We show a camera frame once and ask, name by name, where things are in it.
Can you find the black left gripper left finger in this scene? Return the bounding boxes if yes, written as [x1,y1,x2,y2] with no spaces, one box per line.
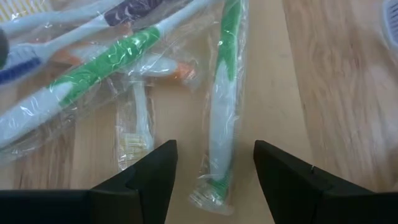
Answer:
[0,139,179,224]

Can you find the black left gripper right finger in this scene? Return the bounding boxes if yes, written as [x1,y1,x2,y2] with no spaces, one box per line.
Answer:
[252,139,398,224]

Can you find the green toothbrush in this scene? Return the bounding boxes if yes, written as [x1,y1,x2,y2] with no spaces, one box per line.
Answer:
[188,0,249,216]
[0,0,215,149]

